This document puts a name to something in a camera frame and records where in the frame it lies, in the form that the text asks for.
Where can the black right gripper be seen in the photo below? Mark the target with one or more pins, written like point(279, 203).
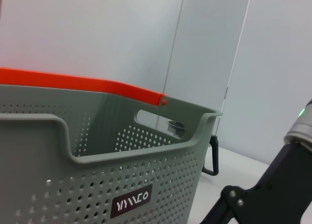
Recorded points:
point(280, 185)

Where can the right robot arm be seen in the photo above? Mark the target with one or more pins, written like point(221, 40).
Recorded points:
point(302, 129)

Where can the grey perforated storage basket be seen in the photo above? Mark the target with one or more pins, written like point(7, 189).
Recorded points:
point(97, 185)

